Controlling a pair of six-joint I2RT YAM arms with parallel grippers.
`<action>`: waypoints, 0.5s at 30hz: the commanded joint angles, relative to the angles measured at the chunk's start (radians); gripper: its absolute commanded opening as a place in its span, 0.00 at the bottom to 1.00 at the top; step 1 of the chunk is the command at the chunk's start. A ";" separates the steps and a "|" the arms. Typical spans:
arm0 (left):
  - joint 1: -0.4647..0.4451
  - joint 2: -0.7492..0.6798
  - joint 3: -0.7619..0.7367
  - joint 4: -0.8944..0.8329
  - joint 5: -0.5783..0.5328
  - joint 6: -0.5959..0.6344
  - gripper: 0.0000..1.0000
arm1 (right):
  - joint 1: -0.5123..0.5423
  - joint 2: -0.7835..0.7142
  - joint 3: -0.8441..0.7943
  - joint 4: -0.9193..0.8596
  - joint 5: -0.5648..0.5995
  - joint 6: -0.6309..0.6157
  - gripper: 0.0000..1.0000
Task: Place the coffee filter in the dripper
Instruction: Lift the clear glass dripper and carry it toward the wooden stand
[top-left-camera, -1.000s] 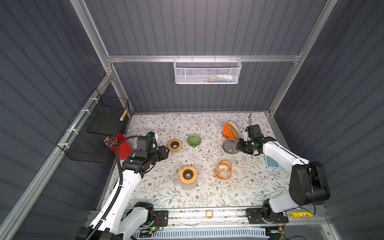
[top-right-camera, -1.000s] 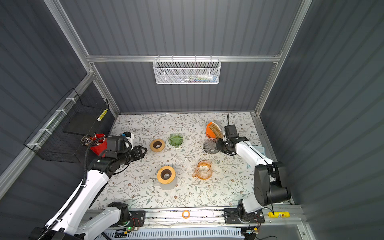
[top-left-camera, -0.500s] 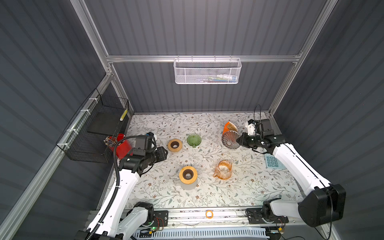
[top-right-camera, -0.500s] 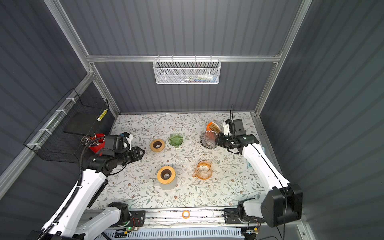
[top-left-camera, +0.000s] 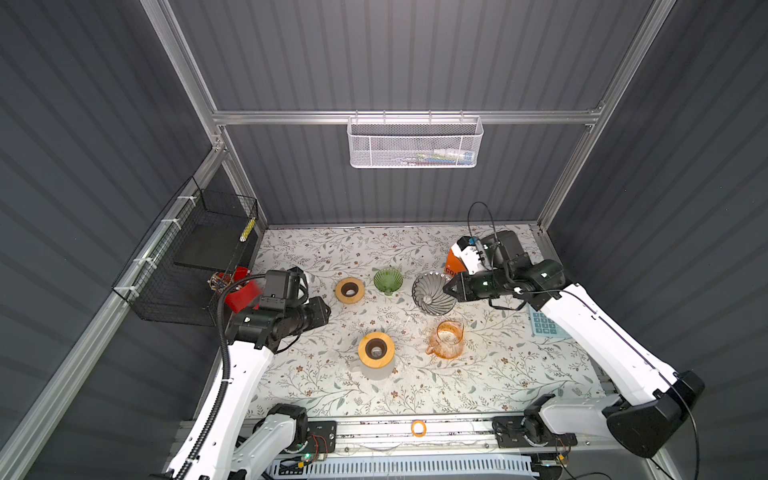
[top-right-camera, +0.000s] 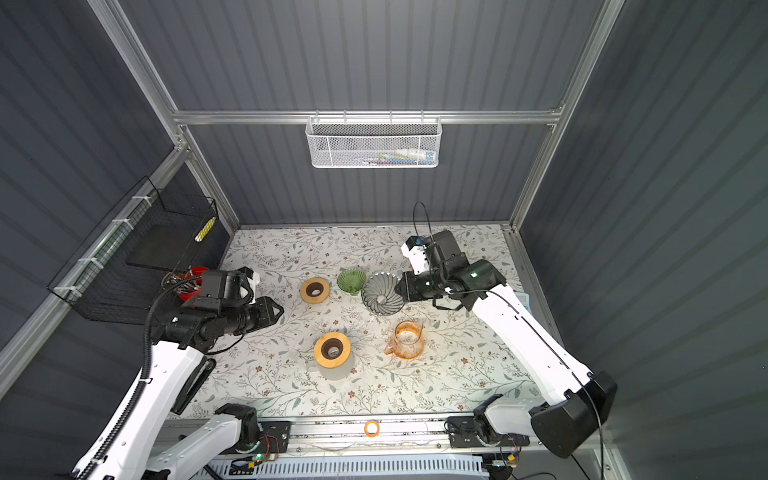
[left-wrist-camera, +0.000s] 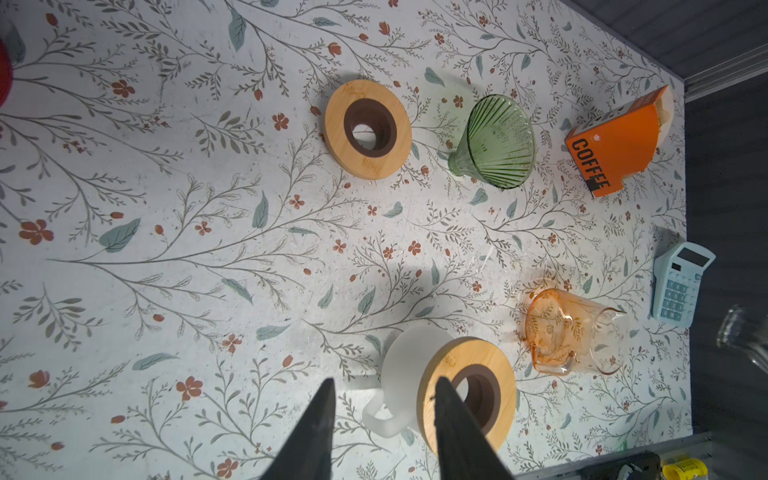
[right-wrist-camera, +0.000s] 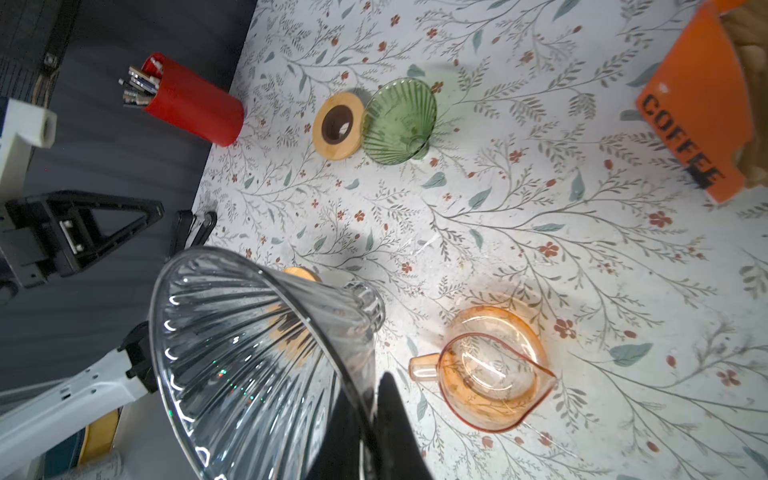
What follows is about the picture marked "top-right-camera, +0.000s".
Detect clear grey glass dripper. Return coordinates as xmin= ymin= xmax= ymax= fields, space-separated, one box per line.
xmin=361 ymin=272 xmax=405 ymax=316

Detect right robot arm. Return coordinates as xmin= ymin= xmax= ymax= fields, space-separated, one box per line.
xmin=395 ymin=230 xmax=617 ymax=458

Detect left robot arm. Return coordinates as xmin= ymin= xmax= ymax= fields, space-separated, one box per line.
xmin=69 ymin=267 xmax=284 ymax=479

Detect green glass dripper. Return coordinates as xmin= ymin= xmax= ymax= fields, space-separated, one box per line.
xmin=336 ymin=268 xmax=367 ymax=296

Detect light blue calculator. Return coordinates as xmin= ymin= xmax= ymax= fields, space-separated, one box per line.
xmin=515 ymin=291 xmax=532 ymax=314

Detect red ribbed utensil cup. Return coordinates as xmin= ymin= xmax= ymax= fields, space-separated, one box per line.
xmin=177 ymin=266 xmax=211 ymax=301

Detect orange glass pitcher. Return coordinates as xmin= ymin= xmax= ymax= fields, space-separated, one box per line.
xmin=384 ymin=321 xmax=425 ymax=360

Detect white frosted mug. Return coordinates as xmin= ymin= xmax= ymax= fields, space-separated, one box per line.
xmin=316 ymin=354 xmax=355 ymax=381

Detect yellow highlighter in basket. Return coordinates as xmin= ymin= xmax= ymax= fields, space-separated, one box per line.
xmin=194 ymin=216 xmax=217 ymax=243

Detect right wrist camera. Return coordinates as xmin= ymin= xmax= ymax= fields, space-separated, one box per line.
xmin=401 ymin=236 xmax=430 ymax=275

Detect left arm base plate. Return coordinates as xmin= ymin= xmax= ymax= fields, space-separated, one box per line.
xmin=236 ymin=421 xmax=293 ymax=456

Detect black wire wall basket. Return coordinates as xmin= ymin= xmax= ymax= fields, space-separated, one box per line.
xmin=47 ymin=177 xmax=227 ymax=325

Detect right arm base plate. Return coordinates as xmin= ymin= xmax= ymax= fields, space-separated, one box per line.
xmin=443 ymin=416 xmax=530 ymax=449

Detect white wire mesh basket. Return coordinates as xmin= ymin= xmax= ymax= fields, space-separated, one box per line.
xmin=305 ymin=118 xmax=443 ymax=169

